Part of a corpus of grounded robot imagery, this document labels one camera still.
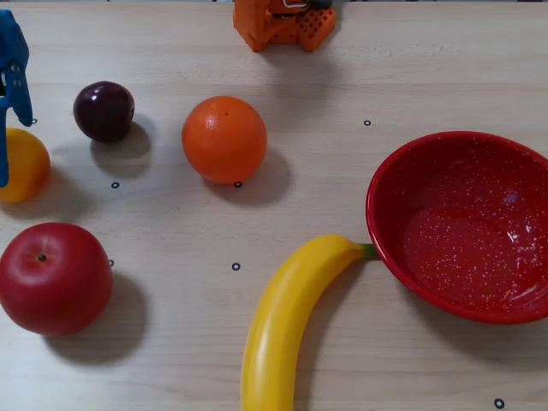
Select orange fruit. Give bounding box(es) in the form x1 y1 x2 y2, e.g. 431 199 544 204
181 95 269 186

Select red speckled bowl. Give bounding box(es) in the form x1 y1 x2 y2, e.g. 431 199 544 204
366 130 548 325

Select yellow banana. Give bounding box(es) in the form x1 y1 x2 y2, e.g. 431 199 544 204
241 233 380 411

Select red apple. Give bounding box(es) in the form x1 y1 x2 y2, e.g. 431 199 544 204
0 222 115 337

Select yellow-orange peach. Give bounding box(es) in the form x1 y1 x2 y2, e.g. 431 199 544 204
0 127 51 205

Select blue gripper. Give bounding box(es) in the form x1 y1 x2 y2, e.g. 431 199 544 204
0 9 34 189

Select dark purple plum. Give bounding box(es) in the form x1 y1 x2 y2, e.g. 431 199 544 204
72 80 136 144

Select orange robot base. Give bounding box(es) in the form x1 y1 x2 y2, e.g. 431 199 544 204
233 0 337 53

